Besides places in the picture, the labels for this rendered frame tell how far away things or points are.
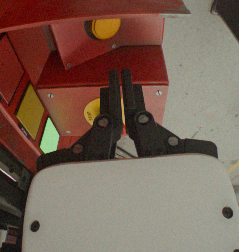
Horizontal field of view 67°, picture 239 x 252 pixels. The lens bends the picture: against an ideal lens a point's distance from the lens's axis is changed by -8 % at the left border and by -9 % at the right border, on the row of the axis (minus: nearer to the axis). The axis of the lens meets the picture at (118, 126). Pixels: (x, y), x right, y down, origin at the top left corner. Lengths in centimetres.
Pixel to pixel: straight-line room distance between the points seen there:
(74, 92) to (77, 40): 6
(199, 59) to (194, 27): 21
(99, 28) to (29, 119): 13
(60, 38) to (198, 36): 96
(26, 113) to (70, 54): 9
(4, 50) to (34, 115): 8
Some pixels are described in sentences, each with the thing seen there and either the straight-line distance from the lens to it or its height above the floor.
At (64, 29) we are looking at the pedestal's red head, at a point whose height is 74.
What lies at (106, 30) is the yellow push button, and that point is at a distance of 24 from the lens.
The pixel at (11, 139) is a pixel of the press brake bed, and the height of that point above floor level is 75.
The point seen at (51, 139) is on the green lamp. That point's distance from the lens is 28.
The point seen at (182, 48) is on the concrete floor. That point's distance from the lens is 115.
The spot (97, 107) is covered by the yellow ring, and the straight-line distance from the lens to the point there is 25.
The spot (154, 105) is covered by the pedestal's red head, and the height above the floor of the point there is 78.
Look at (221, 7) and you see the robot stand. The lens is 101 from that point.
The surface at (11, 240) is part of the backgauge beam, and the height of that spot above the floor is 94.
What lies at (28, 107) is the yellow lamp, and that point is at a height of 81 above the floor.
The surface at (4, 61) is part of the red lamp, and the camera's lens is 19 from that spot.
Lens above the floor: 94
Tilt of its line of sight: 35 degrees down
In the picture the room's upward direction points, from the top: 177 degrees counter-clockwise
